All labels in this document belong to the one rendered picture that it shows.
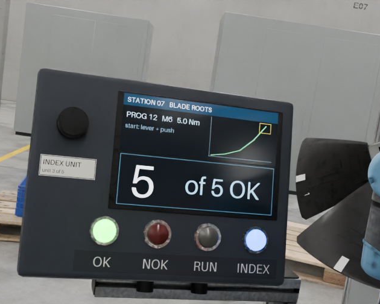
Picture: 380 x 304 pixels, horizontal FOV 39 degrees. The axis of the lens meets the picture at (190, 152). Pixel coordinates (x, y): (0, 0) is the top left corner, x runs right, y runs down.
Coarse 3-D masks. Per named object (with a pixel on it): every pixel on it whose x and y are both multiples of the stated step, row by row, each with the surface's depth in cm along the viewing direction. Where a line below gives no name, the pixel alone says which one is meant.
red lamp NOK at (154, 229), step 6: (150, 222) 51; (156, 222) 51; (162, 222) 51; (150, 228) 50; (156, 228) 50; (162, 228) 50; (168, 228) 51; (144, 234) 50; (150, 234) 50; (156, 234) 50; (162, 234) 50; (168, 234) 51; (150, 240) 50; (156, 240) 50; (162, 240) 50; (168, 240) 51; (150, 246) 51; (156, 246) 51; (162, 246) 51
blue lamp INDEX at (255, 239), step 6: (252, 228) 54; (258, 228) 54; (246, 234) 53; (252, 234) 53; (258, 234) 53; (264, 234) 54; (246, 240) 53; (252, 240) 53; (258, 240) 53; (264, 240) 53; (246, 246) 53; (252, 246) 53; (258, 246) 53; (264, 246) 54; (252, 252) 53; (258, 252) 54
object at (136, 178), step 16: (128, 160) 51; (144, 160) 51; (160, 160) 52; (128, 176) 51; (144, 176) 51; (160, 176) 52; (128, 192) 50; (144, 192) 51; (160, 192) 51; (160, 208) 51
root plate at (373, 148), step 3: (372, 144) 129; (375, 144) 128; (378, 144) 127; (369, 147) 129; (372, 147) 129; (375, 147) 128; (378, 147) 128; (369, 150) 129; (372, 150) 129; (375, 150) 128; (378, 150) 128; (372, 153) 129; (375, 153) 128; (372, 156) 129
